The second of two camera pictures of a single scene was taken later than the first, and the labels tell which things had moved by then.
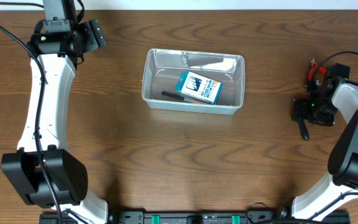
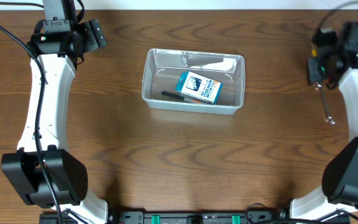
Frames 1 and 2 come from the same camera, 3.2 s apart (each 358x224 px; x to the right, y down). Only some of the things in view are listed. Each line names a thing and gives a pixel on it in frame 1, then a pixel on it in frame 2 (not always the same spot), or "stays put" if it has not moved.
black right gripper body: [319, 112] -> [317, 68]
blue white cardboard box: [199, 86] stays put
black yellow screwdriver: [304, 129] -> [314, 51]
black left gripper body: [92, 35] stays put
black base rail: [191, 217] stays put
